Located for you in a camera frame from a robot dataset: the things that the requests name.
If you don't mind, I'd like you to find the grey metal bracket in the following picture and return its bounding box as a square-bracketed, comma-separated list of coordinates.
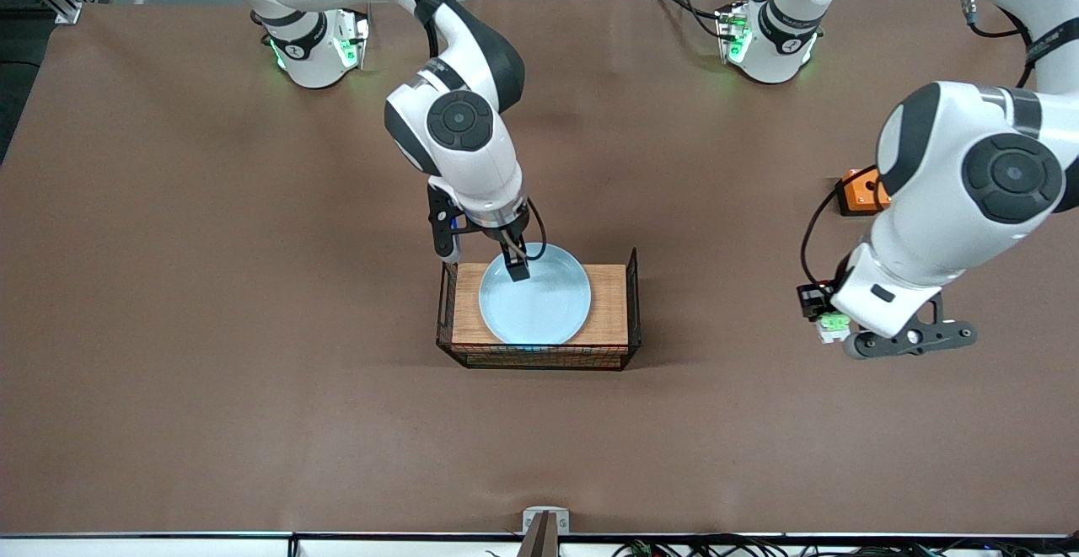
[522, 506, 571, 557]

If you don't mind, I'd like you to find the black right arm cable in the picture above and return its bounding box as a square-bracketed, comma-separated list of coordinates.
[379, 0, 549, 261]

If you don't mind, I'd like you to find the black cable bundle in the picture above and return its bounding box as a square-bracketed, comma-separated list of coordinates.
[611, 534, 1079, 557]

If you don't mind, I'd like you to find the black push button green block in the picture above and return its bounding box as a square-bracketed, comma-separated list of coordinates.
[816, 311, 852, 345]

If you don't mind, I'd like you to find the light blue round plate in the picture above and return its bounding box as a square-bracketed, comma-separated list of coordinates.
[479, 243, 593, 345]

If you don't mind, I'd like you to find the brown table cover sheet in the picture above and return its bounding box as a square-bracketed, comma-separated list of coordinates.
[0, 0, 1079, 537]

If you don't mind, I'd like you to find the orange push-button enclosure box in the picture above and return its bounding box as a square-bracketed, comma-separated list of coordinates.
[836, 167, 893, 217]

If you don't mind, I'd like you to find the grey base connector panel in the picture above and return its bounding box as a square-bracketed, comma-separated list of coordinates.
[336, 8, 372, 71]
[715, 1, 753, 67]

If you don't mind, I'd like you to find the black wire mesh basket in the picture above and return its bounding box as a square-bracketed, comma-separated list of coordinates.
[435, 247, 643, 372]

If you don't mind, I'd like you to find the white table edge rail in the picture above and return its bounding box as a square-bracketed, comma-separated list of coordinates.
[0, 532, 1079, 557]

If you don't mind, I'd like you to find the wooden board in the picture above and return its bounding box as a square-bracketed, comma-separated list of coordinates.
[452, 264, 630, 347]

